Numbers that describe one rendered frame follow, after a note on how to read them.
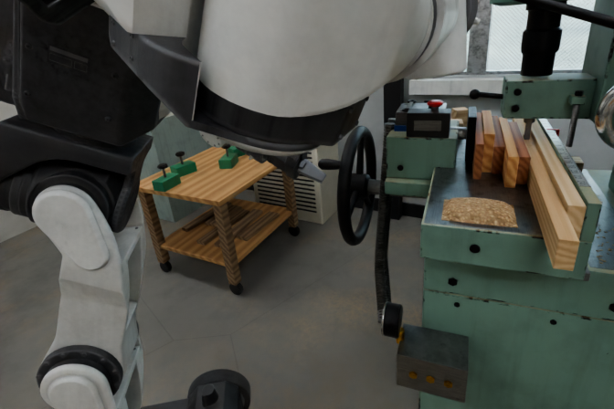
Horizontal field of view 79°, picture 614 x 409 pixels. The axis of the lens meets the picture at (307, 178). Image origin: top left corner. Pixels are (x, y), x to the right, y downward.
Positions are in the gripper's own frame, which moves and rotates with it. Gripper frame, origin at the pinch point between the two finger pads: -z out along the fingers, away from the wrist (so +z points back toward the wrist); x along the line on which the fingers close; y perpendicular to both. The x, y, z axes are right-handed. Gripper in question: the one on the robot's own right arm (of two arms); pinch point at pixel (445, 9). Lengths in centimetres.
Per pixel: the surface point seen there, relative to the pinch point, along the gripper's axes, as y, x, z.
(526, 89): 18.1, 8.9, -10.6
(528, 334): 34, 44, 8
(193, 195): -75, 98, -50
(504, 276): 25.8, 35.3, 8.0
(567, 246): 23.4, 18.5, 23.6
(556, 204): 23.4, 17.7, 14.8
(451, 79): 9, 33, -140
